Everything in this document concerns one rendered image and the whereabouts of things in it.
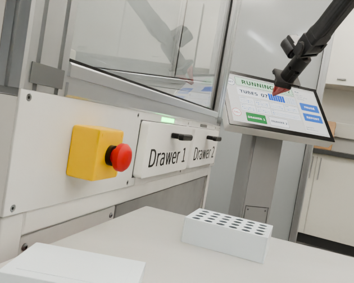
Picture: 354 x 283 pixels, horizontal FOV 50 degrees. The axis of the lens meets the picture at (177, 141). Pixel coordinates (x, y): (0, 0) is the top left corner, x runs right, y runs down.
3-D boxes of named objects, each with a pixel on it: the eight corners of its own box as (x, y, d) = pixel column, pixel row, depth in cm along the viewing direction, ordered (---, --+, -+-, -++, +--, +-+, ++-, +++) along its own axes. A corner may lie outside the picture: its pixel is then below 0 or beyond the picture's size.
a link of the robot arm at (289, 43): (303, 46, 124) (325, 44, 127) (287, 22, 129) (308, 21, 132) (287, 72, 134) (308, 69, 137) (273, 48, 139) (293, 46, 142)
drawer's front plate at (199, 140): (213, 163, 130) (219, 131, 129) (189, 168, 102) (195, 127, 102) (208, 161, 130) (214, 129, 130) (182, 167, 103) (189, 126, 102)
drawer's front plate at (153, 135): (186, 169, 100) (193, 127, 99) (140, 178, 73) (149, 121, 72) (179, 167, 101) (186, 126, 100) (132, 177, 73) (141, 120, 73)
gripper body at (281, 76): (271, 71, 142) (281, 56, 136) (294, 76, 145) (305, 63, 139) (274, 84, 138) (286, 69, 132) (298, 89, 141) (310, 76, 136)
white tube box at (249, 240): (268, 248, 62) (273, 225, 61) (263, 264, 54) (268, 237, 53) (195, 229, 65) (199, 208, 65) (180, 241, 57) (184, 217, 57)
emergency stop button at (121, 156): (132, 172, 55) (136, 144, 55) (119, 174, 51) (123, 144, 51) (113, 168, 56) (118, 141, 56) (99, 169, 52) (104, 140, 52)
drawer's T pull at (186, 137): (192, 141, 88) (193, 135, 88) (182, 141, 81) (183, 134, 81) (177, 138, 89) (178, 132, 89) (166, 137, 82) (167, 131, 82)
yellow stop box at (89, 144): (121, 178, 57) (128, 131, 57) (96, 183, 50) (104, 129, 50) (92, 172, 59) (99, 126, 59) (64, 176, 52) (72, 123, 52)
